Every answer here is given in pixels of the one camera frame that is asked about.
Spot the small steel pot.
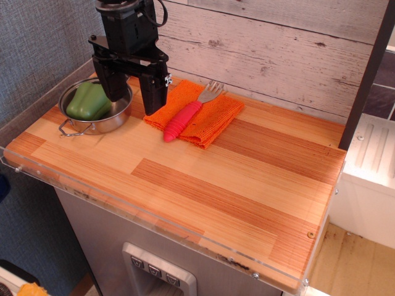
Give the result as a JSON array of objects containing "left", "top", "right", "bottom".
[{"left": 58, "top": 77, "right": 133, "bottom": 136}]

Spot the clear acrylic table edge guard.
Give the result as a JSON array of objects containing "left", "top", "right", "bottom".
[{"left": 4, "top": 142, "right": 345, "bottom": 295}]

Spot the steel toy fridge cabinet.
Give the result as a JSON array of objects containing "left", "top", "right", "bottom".
[{"left": 56, "top": 189, "right": 282, "bottom": 295}]

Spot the orange object bottom left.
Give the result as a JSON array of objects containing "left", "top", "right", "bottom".
[{"left": 17, "top": 282, "right": 48, "bottom": 296}]

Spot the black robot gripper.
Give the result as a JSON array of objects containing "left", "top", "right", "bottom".
[{"left": 89, "top": 1, "right": 169, "bottom": 115}]

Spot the dark right post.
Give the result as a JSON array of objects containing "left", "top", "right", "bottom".
[{"left": 338, "top": 0, "right": 394, "bottom": 150}]

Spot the orange folded cloth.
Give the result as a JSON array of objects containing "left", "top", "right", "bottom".
[{"left": 144, "top": 80, "right": 244, "bottom": 149}]

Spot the ice dispenser panel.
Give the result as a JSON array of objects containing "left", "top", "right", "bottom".
[{"left": 122, "top": 242, "right": 198, "bottom": 295}]

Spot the white toy sink unit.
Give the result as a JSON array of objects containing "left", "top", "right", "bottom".
[{"left": 329, "top": 114, "right": 394, "bottom": 248}]

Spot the fork with red handle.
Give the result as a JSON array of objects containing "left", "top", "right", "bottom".
[{"left": 163, "top": 80, "right": 224, "bottom": 142}]

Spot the green toy bell pepper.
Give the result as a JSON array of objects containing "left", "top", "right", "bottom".
[{"left": 66, "top": 82, "right": 112, "bottom": 121}]

